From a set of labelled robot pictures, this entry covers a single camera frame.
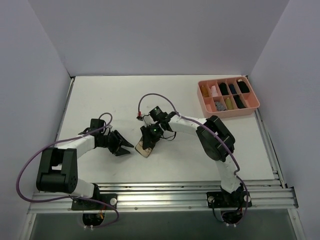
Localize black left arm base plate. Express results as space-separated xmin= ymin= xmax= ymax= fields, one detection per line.
xmin=71 ymin=193 xmax=118 ymax=211

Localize black white rolled garment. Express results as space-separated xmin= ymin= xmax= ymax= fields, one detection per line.
xmin=237 ymin=79 xmax=250 ymax=94

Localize dark blue rolled garment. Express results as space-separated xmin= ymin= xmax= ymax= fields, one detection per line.
xmin=229 ymin=84 xmax=237 ymax=95

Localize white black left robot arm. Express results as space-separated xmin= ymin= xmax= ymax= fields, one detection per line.
xmin=36 ymin=129 xmax=134 ymax=210

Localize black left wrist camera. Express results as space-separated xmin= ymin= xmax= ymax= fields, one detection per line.
xmin=89 ymin=118 xmax=106 ymax=131

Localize aluminium frame rail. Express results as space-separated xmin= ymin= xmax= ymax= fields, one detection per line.
xmin=27 ymin=183 xmax=300 ymax=215

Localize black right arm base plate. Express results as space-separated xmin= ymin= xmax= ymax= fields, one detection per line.
xmin=206 ymin=190 xmax=247 ymax=209

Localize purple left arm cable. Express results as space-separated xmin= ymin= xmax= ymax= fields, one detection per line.
xmin=15 ymin=112 xmax=120 ymax=228

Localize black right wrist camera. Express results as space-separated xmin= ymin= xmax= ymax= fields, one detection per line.
xmin=149 ymin=106 xmax=168 ymax=122

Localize pink divided storage box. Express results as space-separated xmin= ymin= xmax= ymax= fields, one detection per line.
xmin=197 ymin=76 xmax=260 ymax=118

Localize orange rolled garment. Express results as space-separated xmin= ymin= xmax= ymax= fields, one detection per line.
xmin=200 ymin=85 xmax=210 ymax=98

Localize pink white rolled garment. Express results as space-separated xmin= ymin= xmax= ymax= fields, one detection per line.
xmin=210 ymin=85 xmax=219 ymax=97

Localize brown underwear cream waistband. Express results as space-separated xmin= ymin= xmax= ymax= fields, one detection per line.
xmin=134 ymin=140 xmax=153 ymax=158

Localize black rolled garment lower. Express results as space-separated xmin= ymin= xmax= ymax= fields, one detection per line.
xmin=233 ymin=95 xmax=246 ymax=109

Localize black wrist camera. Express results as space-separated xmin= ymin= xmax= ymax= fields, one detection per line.
xmin=89 ymin=118 xmax=106 ymax=131
xmin=149 ymin=106 xmax=168 ymax=122

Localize grey patterned rolled garment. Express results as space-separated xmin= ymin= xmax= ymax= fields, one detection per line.
xmin=214 ymin=101 xmax=227 ymax=112

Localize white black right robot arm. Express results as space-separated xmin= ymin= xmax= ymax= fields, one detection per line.
xmin=135 ymin=111 xmax=243 ymax=207

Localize yellow rolled garment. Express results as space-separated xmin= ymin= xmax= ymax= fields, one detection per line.
xmin=224 ymin=97 xmax=234 ymax=111

